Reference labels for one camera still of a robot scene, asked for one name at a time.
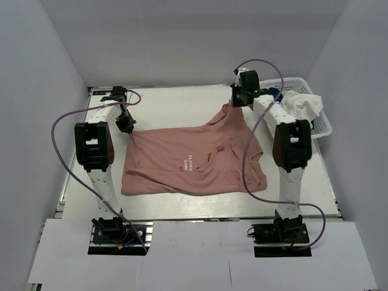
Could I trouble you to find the blue t shirt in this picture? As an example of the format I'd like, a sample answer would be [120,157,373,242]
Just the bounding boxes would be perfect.
[268,87,283,103]

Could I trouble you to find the white t shirt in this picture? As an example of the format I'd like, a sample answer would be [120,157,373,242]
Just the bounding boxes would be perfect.
[281,90,323,122]

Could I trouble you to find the pink t shirt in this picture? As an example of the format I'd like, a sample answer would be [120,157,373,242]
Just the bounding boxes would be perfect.
[121,103,267,196]

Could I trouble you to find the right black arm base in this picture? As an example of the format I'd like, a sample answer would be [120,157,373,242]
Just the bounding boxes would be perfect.
[247,215,312,258]

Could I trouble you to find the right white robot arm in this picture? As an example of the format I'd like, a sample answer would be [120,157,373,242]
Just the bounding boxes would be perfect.
[231,69,312,242]

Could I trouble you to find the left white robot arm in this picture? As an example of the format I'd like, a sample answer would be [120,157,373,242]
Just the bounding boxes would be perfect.
[75,86,136,219]

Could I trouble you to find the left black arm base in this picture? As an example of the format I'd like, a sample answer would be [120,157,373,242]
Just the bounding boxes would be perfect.
[88,217,153,256]

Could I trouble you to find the small teal label sticker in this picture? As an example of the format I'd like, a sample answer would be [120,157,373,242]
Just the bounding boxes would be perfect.
[93,90,112,96]

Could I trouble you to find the white plastic basket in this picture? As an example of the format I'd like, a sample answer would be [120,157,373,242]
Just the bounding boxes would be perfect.
[259,77,332,139]

